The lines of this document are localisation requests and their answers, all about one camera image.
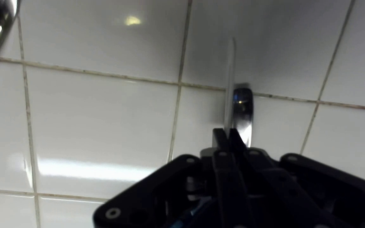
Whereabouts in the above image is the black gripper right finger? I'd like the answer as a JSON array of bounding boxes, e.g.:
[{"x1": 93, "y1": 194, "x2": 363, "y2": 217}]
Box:
[{"x1": 229, "y1": 129, "x2": 319, "y2": 228}]

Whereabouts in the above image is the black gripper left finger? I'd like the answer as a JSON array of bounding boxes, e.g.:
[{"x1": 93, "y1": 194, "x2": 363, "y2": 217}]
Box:
[{"x1": 212, "y1": 128, "x2": 252, "y2": 228}]

